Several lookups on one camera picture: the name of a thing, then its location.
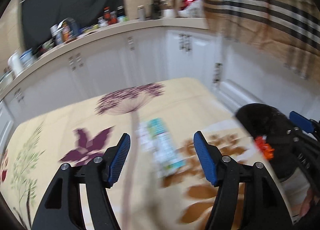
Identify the chrome sink faucet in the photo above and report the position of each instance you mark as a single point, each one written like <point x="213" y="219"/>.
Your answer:
<point x="75" y="30"/>

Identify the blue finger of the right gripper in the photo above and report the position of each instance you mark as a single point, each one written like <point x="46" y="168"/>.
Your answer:
<point x="302" y="122"/>

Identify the clear plastic container stack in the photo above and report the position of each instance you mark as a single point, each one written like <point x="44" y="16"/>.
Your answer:
<point x="27" y="58"/>

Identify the plaid beige curtain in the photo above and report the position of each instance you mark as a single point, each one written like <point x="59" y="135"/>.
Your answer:
<point x="286" y="29"/>

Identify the orange soap bottle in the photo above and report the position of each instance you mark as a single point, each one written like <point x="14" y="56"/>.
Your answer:
<point x="66" y="31"/>

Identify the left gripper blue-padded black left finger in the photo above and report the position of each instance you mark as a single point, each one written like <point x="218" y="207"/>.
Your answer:
<point x="60" y="207"/>

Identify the white electric kettle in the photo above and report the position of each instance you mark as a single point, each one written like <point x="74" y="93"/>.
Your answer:
<point x="15" y="64"/>

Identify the white teal tube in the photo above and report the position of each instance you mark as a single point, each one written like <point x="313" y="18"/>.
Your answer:
<point x="156" y="139"/>

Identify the white spray bottle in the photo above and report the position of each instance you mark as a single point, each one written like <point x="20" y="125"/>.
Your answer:
<point x="56" y="34"/>

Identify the floral beige tablecloth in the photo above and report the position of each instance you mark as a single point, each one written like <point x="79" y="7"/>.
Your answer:
<point x="77" y="133"/>

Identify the orange plastic bag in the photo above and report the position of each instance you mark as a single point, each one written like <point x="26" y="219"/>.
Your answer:
<point x="264" y="147"/>

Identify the white kitchen cabinets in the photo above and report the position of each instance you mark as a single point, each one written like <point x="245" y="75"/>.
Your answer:
<point x="106" y="65"/>

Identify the black trash bin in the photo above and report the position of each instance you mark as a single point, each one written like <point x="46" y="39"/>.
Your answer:
<point x="259" y="120"/>

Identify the steel thermos bottle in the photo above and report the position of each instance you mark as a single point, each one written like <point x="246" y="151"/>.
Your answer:
<point x="141" y="13"/>

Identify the black window cloth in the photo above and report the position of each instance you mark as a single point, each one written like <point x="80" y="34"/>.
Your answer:
<point x="72" y="2"/>

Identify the dark sauce bottle red cap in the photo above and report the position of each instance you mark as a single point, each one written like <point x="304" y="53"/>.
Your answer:
<point x="107" y="15"/>

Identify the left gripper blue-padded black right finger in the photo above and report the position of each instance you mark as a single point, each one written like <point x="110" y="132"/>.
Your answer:
<point x="264" y="206"/>

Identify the red white rice cooker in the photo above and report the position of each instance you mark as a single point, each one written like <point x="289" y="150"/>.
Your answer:
<point x="191" y="9"/>

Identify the black coffee machine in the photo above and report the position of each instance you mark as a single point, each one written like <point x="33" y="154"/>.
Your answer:
<point x="155" y="9"/>

